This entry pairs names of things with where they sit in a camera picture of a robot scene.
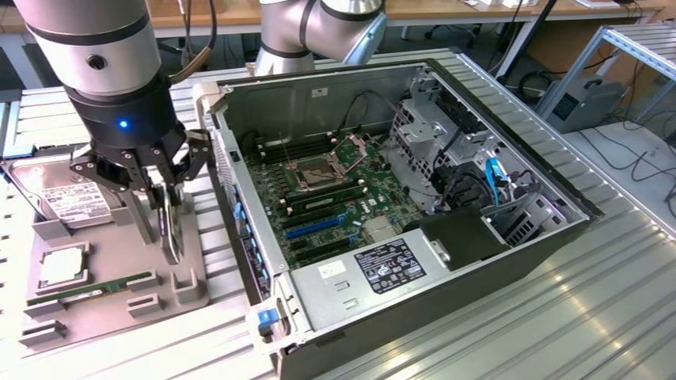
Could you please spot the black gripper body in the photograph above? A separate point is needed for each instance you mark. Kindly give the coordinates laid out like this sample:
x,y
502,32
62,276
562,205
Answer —
x,y
126,118

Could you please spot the green graphics card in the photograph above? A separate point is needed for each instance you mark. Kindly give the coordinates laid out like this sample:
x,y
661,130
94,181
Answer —
x,y
170,237

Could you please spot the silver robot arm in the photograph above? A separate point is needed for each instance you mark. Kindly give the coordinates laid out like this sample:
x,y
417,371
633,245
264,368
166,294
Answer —
x,y
89,39

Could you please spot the silver hard disk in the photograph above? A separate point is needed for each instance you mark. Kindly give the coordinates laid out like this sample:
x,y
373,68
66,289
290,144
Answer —
x,y
57,198

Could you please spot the blue disk carrier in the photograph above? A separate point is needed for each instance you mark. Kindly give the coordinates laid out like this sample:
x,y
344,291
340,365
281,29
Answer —
x,y
18,152

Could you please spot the thin locking lever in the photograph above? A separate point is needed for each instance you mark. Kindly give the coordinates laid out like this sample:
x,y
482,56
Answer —
x,y
289,156

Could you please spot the grey parts rack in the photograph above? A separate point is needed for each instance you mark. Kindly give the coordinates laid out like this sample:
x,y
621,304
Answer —
x,y
105,257

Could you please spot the CPU socket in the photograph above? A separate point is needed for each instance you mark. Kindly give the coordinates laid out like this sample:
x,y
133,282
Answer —
x,y
316,174

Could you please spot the silver CPU chip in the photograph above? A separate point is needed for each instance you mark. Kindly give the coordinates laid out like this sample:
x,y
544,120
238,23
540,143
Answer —
x,y
62,267

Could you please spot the green RAM stick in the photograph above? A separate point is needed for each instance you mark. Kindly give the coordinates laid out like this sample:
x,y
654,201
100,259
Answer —
x,y
326,201
89,293

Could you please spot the silver socket cover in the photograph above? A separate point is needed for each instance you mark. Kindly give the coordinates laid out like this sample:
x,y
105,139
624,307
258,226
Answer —
x,y
361,139

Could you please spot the green motherboard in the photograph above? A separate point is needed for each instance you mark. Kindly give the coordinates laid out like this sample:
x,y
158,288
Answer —
x,y
380,190

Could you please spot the silver chipset heatsink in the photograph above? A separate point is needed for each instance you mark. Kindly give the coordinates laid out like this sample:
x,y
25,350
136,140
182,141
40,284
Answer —
x,y
381,229

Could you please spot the silver disk bay cage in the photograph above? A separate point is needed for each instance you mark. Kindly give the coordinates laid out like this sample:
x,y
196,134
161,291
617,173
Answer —
x,y
422,130

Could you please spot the blue case latch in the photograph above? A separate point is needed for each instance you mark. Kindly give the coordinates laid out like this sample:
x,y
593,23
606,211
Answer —
x,y
265,318

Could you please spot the silver power supply unit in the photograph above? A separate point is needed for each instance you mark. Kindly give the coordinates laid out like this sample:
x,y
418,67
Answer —
x,y
337,293

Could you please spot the black plastic shroud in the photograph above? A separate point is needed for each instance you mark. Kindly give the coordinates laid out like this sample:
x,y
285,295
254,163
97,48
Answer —
x,y
464,237

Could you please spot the slotted silver disk bay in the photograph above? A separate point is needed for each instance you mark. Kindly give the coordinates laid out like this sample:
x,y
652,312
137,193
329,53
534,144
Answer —
x,y
522,221

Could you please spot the black open PC case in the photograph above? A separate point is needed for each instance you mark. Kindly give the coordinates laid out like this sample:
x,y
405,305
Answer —
x,y
528,261

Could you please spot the wooden desk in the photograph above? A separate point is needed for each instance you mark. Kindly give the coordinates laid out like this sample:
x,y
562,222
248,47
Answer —
x,y
580,14

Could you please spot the aluminium profile frame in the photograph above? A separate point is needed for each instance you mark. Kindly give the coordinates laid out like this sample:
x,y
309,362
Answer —
x,y
638,45

